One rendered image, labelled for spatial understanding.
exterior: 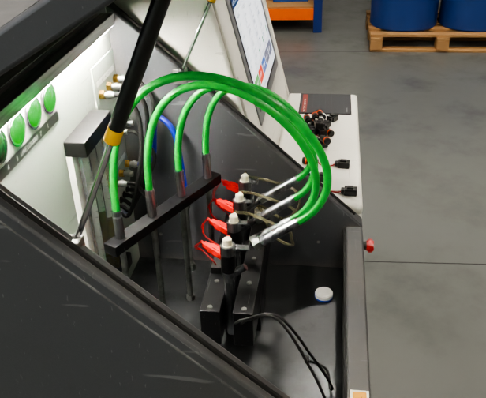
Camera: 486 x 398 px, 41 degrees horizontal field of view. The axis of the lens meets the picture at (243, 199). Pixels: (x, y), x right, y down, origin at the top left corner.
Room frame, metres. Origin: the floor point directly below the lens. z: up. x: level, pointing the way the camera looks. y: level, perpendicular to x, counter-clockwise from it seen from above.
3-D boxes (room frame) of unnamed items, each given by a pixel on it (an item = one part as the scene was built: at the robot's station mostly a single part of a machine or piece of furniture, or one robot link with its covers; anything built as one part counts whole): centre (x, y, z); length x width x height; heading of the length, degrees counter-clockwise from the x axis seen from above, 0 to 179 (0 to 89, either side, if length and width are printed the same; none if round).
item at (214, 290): (1.08, 0.01, 0.91); 0.34 x 0.10 x 0.15; 171
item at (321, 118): (1.67, -0.22, 1.01); 0.23 x 0.11 x 0.06; 171
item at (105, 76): (1.24, 0.26, 1.20); 0.13 x 0.03 x 0.31; 171
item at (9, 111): (1.00, 0.29, 1.43); 0.54 x 0.03 x 0.02; 171
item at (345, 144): (1.63, -0.22, 0.97); 0.70 x 0.22 x 0.03; 171
